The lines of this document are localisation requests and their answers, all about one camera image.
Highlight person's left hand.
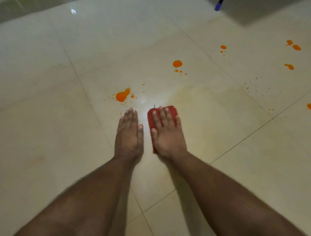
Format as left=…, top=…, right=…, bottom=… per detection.
left=114, top=108, right=144, bottom=162

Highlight person's right hand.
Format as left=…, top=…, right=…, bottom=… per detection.
left=151, top=106, right=188, bottom=160

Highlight red cloth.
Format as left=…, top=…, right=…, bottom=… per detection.
left=147, top=105, right=179, bottom=154

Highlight orange liquid spill drops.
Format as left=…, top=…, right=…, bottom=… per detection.
left=104, top=39, right=311, bottom=116

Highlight person's left forearm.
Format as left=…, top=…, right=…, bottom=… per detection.
left=13, top=155, right=138, bottom=236

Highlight person's right forearm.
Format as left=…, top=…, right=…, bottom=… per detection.
left=171, top=150, right=306, bottom=236

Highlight cream tiled floor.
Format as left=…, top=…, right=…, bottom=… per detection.
left=0, top=0, right=311, bottom=236

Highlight white baseboard ledge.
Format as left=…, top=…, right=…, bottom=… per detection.
left=0, top=0, right=77, bottom=24

